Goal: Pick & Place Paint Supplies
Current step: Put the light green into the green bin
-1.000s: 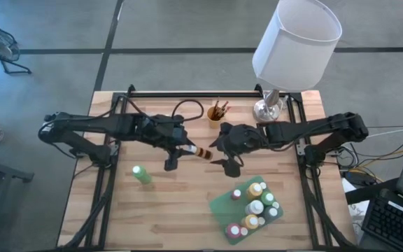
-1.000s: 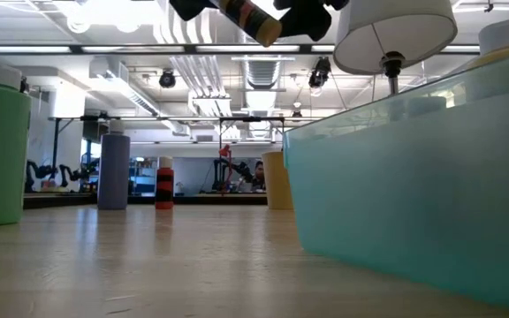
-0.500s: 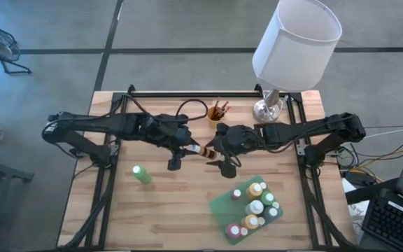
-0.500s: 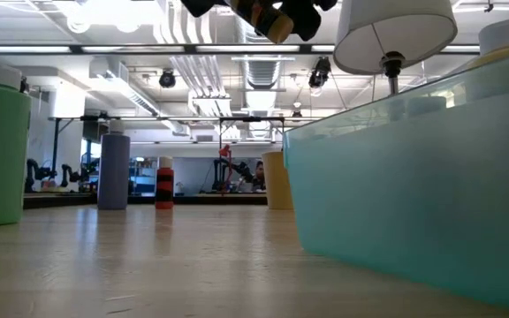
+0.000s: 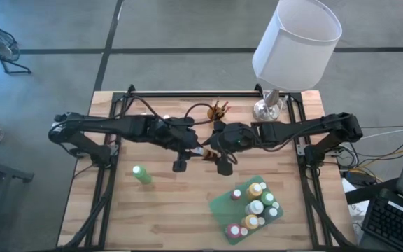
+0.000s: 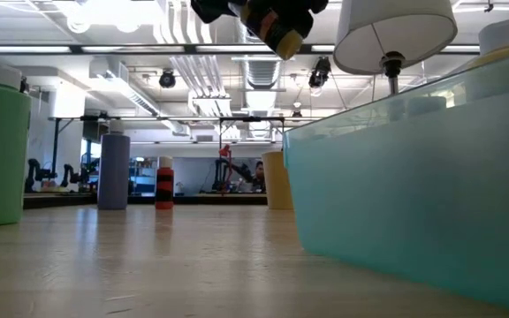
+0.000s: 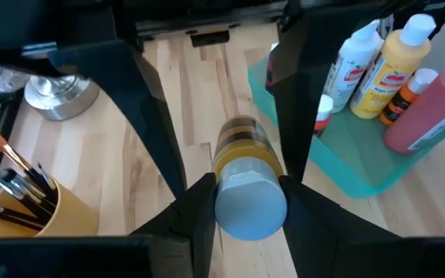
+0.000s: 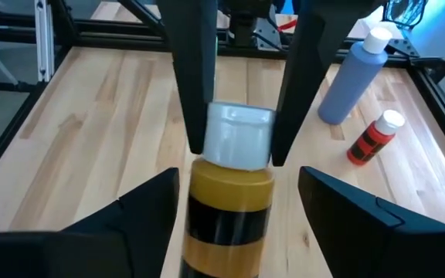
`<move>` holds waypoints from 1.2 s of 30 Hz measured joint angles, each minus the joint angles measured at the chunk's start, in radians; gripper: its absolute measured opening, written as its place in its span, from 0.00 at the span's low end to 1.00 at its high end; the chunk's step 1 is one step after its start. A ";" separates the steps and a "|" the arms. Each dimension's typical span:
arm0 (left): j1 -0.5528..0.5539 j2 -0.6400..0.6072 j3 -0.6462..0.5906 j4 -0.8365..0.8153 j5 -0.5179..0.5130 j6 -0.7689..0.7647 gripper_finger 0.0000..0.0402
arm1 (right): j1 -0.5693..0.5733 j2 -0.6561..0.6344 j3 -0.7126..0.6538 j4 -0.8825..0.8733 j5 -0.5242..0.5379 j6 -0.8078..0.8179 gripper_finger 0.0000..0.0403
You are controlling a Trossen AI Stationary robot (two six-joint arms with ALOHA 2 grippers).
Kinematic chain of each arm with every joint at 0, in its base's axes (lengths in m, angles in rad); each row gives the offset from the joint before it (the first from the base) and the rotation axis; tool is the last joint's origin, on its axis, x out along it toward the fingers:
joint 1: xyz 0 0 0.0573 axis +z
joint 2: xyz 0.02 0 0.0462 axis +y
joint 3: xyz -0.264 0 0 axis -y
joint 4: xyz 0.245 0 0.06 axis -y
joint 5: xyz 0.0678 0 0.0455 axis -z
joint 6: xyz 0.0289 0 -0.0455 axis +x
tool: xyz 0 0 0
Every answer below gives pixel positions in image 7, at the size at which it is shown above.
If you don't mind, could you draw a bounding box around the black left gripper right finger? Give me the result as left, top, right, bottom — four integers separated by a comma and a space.
279, 175, 398, 278

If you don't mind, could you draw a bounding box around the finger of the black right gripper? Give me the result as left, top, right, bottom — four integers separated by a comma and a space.
47, 38, 189, 201
271, 7, 348, 183

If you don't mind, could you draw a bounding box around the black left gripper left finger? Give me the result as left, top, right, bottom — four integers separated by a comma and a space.
129, 172, 219, 278

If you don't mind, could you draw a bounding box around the small maroon paint bottle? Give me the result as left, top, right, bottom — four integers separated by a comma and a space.
264, 41, 281, 96

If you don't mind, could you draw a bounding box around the small red paint bottle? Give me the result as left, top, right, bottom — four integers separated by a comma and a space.
313, 93, 335, 139

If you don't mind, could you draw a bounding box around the large white paint bottle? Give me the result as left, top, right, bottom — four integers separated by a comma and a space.
322, 19, 386, 114

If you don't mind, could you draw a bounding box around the teal translucent plastic bin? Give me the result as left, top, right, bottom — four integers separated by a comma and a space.
247, 57, 445, 200

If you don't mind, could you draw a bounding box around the small yellow paint bottle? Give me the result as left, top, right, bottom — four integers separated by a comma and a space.
211, 114, 288, 242

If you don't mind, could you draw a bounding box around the large yellow paint bottle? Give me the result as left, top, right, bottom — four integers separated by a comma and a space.
348, 13, 438, 120

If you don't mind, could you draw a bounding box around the small orange paint bottle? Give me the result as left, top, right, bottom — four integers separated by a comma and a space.
379, 67, 440, 127

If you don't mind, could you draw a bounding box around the large red paint bottle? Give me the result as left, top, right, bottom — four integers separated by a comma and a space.
383, 59, 445, 155

